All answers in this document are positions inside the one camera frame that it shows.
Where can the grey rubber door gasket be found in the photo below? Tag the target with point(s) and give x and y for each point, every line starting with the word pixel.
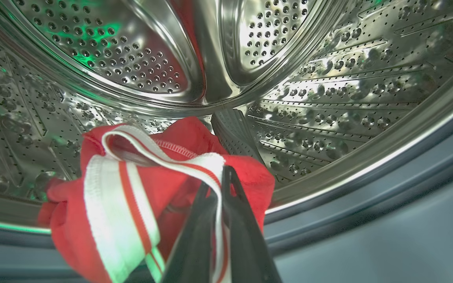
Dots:
pixel 368 204

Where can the red and white garment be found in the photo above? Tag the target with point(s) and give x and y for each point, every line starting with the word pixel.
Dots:
pixel 77 236

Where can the stainless steel washing machine drum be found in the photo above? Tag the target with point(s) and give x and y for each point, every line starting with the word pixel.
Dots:
pixel 328 98

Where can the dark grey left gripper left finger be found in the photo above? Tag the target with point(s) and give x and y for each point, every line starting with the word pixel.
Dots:
pixel 193 251

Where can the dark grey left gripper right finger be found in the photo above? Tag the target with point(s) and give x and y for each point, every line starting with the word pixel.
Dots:
pixel 250 251

